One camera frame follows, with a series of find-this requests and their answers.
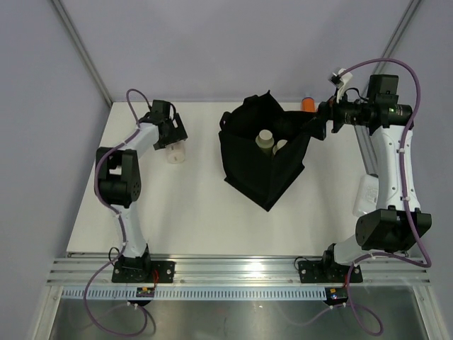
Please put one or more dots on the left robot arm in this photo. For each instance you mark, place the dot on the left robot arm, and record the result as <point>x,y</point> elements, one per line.
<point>118,185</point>

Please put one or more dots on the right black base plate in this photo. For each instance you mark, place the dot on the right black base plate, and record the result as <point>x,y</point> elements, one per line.
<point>320,272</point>

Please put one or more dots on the white slotted cable duct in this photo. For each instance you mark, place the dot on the white slotted cable duct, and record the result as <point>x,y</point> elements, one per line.
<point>196,293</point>

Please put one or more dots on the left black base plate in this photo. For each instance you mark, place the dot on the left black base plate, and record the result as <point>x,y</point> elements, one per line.
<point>155,272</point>

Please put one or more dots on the black canvas bag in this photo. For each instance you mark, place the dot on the black canvas bag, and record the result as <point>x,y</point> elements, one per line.
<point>261,178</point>

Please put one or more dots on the orange bottle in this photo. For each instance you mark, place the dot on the orange bottle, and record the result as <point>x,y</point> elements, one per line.
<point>308,105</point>

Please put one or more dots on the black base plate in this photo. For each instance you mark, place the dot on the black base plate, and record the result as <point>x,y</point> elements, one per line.
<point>320,272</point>
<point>155,272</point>

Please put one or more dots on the green bottle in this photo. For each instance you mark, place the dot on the green bottle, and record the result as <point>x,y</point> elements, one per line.
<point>278,146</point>
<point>266,142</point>

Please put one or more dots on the right aluminium frame post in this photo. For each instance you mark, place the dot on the right aluminium frame post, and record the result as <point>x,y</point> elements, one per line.
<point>402,26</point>

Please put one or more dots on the left aluminium frame post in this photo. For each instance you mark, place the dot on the left aluminium frame post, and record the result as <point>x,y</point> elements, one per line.
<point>74,36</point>

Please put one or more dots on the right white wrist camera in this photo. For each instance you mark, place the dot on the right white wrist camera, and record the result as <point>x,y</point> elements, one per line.
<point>340,79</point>

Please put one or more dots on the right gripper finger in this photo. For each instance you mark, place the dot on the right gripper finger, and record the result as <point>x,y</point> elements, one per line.
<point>325,110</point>
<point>315,128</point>

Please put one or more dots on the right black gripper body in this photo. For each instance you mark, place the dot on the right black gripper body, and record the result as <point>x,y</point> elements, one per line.
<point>347,112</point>

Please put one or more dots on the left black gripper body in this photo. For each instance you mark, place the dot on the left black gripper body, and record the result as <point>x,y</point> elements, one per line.
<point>168,122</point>

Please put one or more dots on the aluminium rail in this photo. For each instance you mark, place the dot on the aluminium rail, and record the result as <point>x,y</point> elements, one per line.
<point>77,268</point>

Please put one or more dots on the aluminium frame post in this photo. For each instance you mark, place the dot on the aluminium frame post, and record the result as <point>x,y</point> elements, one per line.
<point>74,36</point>
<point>402,26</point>

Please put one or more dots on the cream bottle with label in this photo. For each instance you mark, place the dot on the cream bottle with label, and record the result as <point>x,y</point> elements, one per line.
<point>175,153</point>

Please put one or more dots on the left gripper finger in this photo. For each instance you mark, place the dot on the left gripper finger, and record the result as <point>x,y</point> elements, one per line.
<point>181,134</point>
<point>163,145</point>

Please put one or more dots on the white bottle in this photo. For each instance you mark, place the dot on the white bottle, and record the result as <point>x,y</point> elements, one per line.
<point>367,195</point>

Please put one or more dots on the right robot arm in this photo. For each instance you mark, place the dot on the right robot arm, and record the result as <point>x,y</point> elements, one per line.
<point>397,222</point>

